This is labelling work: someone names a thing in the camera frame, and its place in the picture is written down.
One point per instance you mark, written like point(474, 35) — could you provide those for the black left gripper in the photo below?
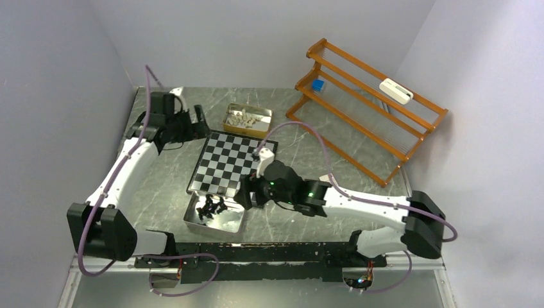
point(194, 131)

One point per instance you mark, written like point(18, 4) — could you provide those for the pile of white chess pieces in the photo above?
point(242, 119)

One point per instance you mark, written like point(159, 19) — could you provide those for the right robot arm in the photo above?
point(412, 223)

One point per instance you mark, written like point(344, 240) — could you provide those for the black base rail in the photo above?
point(258, 261)

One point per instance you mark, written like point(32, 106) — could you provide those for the white rectangular device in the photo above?
point(396, 91)

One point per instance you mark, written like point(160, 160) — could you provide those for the pile of black chess pieces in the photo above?
point(211, 206)

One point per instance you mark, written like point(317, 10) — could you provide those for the black and white chessboard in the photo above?
point(224, 159)

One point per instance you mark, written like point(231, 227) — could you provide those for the blue cube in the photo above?
point(318, 85)

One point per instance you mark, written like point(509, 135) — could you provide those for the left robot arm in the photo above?
point(98, 227)

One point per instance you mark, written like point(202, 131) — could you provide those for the gold tin box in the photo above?
point(259, 130)

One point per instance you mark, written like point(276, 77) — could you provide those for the orange wooden rack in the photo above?
point(376, 134)

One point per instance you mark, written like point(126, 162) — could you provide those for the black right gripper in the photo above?
point(247, 184)

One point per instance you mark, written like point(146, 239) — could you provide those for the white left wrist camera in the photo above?
point(177, 92)

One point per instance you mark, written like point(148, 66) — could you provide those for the silver tin box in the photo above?
point(228, 223)

